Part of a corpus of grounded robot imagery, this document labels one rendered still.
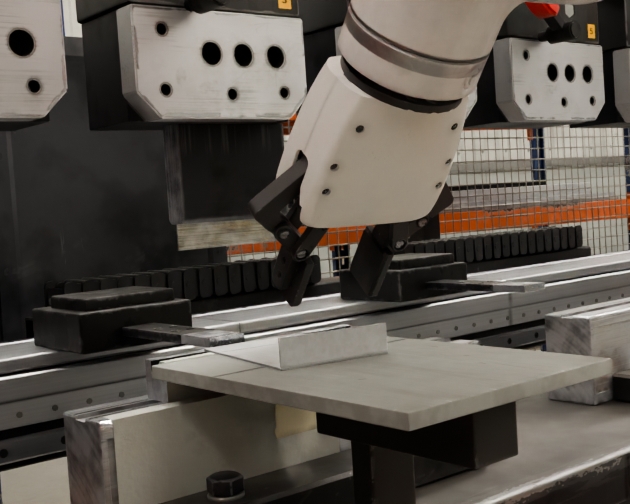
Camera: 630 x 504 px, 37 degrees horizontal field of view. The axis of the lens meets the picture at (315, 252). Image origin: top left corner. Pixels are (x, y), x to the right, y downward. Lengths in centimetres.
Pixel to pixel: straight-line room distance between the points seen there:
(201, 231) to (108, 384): 28
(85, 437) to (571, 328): 56
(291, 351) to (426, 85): 21
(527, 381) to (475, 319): 74
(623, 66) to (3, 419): 73
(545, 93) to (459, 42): 46
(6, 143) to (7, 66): 59
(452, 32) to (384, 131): 7
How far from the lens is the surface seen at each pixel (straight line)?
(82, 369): 95
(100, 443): 68
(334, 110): 54
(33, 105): 63
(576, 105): 101
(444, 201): 65
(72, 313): 91
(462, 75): 53
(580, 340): 106
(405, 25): 51
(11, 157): 122
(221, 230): 75
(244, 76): 72
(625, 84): 110
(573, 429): 96
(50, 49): 65
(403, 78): 52
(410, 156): 57
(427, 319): 123
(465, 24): 51
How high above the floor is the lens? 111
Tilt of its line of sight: 3 degrees down
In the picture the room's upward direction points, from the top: 4 degrees counter-clockwise
